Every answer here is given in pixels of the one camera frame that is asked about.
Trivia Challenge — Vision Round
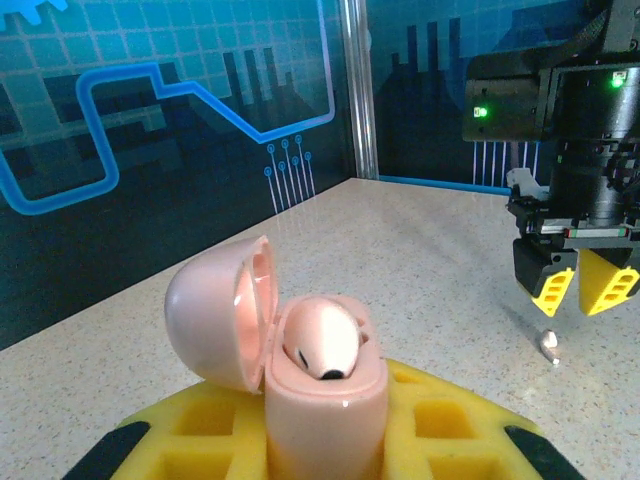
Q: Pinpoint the aluminium frame post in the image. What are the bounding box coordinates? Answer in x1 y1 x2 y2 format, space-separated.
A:
339 0 381 180

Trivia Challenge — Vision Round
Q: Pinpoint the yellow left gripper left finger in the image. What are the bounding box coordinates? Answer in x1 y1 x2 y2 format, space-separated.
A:
62 382 271 480

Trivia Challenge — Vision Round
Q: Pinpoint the black ribbon cable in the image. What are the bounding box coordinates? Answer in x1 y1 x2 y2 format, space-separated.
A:
562 0 614 59

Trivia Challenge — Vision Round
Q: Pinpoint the pink earbud charging case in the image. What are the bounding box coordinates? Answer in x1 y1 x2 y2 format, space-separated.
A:
163 235 390 480

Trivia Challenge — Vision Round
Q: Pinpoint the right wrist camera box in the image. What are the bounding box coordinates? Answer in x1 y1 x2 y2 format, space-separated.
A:
505 167 544 201

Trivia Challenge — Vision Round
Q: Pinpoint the pink wireless earbud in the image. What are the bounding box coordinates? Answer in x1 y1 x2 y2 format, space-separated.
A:
535 328 560 365
282 295 365 382

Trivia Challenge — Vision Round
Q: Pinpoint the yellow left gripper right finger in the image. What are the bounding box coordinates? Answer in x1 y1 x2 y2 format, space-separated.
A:
380 358 587 480

